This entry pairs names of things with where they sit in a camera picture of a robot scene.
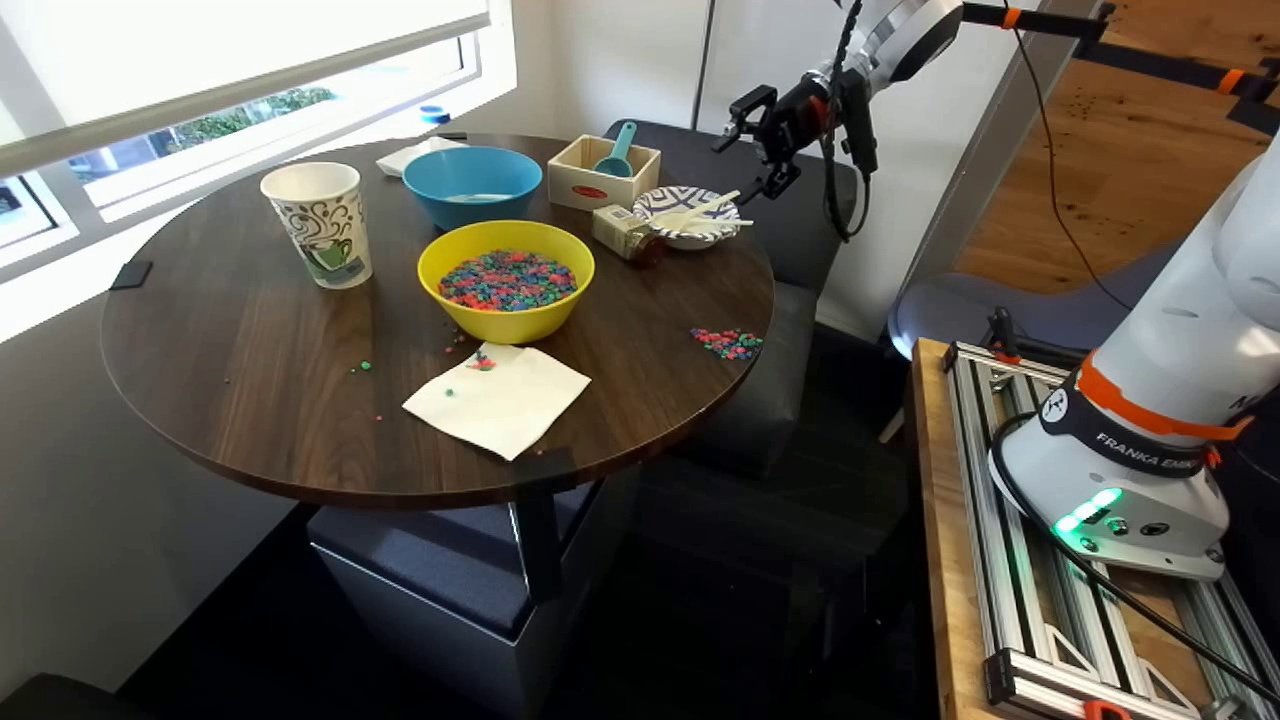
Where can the yellow bowl with beads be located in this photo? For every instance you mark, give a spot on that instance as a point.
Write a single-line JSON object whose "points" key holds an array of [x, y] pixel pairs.
{"points": [[504, 283]]}

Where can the aluminium frame robot mount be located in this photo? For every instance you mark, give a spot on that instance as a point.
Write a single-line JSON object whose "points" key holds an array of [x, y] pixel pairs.
{"points": [[1026, 634]]}

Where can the white napkin near window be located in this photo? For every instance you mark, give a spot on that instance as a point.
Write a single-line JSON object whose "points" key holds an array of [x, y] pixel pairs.
{"points": [[402, 158]]}

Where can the white plastic spoon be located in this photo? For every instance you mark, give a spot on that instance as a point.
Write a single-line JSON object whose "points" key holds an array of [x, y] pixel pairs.
{"points": [[701, 220]]}

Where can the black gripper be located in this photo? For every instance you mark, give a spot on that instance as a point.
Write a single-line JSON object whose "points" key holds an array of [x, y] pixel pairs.
{"points": [[785, 122]]}

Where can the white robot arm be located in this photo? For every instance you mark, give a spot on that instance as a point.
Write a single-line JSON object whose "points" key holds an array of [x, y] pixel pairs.
{"points": [[1117, 460]]}

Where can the patterned small plate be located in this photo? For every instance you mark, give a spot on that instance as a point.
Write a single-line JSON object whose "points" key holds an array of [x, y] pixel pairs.
{"points": [[671, 197]]}

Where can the patterned paper cup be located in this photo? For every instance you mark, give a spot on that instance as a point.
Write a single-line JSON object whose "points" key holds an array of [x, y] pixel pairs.
{"points": [[322, 215]]}

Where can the round dark wooden table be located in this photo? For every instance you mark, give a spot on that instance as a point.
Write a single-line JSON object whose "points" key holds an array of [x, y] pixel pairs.
{"points": [[224, 350]]}

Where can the dark armchair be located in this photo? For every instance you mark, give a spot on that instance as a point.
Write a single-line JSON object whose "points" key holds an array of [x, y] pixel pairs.
{"points": [[788, 460]]}

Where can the blue bowl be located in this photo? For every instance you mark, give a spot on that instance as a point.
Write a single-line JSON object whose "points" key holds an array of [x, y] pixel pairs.
{"points": [[476, 181]]}

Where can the spilled colourful beads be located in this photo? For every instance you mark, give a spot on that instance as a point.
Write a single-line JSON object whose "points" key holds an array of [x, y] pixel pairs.
{"points": [[728, 342]]}

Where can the white napkin near front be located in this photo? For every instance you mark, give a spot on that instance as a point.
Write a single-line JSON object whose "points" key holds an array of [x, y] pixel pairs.
{"points": [[497, 399]]}

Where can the small wooden block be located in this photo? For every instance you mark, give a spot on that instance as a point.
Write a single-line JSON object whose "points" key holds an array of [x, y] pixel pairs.
{"points": [[621, 230]]}

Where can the teal scoop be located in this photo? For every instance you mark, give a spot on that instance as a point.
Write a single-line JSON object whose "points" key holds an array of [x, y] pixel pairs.
{"points": [[619, 154]]}

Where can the wooden box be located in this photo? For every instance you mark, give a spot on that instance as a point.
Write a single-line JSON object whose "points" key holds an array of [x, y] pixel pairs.
{"points": [[576, 181]]}

